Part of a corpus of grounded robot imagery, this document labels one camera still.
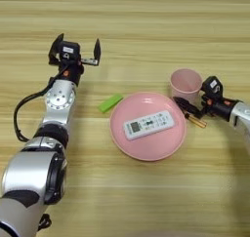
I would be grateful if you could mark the small golden brown tube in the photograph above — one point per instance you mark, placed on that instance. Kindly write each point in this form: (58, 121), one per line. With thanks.
(198, 121)

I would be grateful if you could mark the pink round plate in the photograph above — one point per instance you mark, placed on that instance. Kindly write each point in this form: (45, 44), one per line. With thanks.
(148, 148)

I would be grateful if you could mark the green rectangular block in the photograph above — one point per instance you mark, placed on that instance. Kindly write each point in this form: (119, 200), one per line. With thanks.
(110, 103)

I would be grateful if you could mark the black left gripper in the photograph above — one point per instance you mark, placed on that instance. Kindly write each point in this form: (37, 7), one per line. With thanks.
(71, 71)

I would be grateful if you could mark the pink plastic cup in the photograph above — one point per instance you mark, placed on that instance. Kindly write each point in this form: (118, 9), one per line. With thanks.
(186, 85)

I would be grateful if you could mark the white remote control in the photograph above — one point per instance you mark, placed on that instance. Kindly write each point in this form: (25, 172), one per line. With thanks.
(149, 125)

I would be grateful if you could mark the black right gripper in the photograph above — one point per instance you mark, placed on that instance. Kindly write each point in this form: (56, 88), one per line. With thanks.
(221, 108)

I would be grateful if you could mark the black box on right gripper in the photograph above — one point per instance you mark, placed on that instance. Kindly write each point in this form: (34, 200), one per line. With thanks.
(212, 86)

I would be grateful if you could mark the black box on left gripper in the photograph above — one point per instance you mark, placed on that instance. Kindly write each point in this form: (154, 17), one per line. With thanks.
(70, 50)

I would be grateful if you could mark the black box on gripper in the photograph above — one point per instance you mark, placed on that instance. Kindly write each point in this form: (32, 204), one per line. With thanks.
(212, 86)
(70, 50)

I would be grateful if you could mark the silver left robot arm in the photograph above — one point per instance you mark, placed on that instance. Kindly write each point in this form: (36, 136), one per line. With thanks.
(32, 176)

